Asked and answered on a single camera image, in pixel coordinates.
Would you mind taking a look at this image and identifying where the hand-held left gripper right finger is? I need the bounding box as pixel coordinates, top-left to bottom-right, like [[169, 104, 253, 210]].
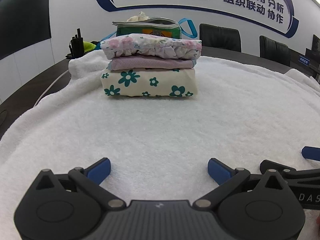
[[207, 158, 287, 209]]

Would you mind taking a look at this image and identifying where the yellow-green cloth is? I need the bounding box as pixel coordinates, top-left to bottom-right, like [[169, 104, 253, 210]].
[[82, 41, 100, 53]]

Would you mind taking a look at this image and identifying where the folded cream teal-flower garment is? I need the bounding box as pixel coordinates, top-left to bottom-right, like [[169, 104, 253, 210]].
[[100, 67, 196, 98]]

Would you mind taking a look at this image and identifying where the floral ruffled white garment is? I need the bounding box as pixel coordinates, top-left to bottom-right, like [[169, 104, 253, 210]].
[[99, 33, 202, 61]]

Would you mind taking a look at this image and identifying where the white cable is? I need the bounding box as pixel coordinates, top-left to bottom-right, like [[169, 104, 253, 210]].
[[34, 69, 70, 106]]

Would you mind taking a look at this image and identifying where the folded pink dotted garment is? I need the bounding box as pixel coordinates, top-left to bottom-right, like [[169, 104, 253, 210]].
[[107, 56, 197, 72]]

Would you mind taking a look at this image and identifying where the cream cloth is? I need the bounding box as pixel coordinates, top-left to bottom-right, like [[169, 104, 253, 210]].
[[126, 11, 151, 23]]

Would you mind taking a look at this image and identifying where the black wall screen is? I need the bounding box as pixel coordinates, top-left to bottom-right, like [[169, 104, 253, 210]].
[[0, 0, 52, 61]]

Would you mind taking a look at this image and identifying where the green fabric bag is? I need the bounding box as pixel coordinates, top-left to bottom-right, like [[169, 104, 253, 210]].
[[112, 17, 198, 40]]

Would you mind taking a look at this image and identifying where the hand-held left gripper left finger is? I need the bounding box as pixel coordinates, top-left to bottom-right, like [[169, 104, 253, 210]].
[[34, 157, 126, 209]]

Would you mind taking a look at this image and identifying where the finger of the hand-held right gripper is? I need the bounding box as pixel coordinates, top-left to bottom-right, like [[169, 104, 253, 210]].
[[259, 160, 320, 180], [301, 146, 320, 162]]

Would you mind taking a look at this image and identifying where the white fluffy blanket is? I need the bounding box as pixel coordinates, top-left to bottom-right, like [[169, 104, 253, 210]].
[[0, 52, 320, 240]]

